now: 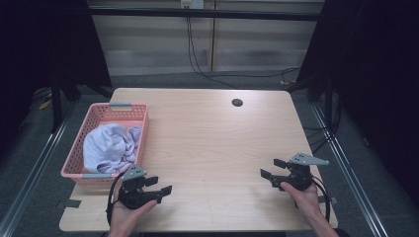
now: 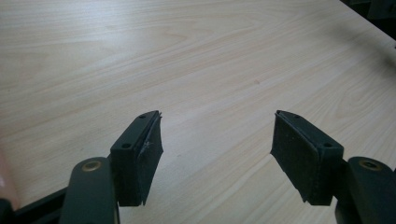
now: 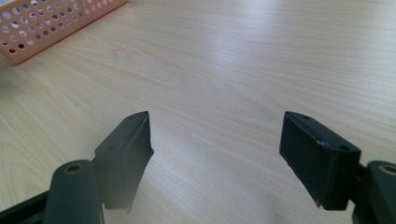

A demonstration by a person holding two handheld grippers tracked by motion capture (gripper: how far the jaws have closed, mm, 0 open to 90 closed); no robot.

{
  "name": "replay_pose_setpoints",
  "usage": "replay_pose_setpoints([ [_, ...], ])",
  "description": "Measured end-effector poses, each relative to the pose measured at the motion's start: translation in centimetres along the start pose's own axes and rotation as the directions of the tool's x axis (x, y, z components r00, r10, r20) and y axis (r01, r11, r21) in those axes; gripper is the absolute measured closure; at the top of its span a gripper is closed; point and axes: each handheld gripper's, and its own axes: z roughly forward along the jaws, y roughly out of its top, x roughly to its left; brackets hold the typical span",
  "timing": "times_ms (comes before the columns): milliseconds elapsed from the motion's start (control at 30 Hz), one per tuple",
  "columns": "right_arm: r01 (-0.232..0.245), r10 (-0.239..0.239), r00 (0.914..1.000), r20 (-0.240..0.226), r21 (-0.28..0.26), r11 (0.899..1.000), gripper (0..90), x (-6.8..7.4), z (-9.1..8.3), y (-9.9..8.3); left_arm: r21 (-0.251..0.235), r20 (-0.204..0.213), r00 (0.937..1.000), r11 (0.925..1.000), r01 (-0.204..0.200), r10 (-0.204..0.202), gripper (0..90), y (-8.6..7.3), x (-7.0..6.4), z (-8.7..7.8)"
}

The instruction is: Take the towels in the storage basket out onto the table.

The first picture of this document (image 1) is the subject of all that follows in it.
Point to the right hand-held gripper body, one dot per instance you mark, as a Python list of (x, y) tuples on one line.
[(298, 177)]

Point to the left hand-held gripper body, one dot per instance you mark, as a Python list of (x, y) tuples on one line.
[(131, 194)]

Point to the white printed towel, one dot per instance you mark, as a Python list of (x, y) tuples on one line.
[(105, 144)]

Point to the pink perforated plastic basket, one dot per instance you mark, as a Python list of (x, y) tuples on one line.
[(99, 113)]

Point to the person's right hand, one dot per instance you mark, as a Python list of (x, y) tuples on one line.
[(304, 200)]

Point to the person's left hand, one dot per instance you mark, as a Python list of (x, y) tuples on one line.
[(126, 219)]

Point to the black metal stand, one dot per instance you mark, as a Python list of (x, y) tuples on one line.
[(328, 105), (56, 108)]

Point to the small yellow object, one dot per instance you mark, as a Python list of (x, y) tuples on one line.
[(44, 105)]

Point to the black curtain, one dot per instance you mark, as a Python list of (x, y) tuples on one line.
[(378, 65), (39, 42)]

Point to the black horizontal bar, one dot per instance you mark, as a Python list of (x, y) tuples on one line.
[(230, 14)]

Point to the white power outlet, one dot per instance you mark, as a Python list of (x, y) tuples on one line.
[(192, 3)]

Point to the metal floor rail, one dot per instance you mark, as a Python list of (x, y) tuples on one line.
[(33, 179), (350, 179)]

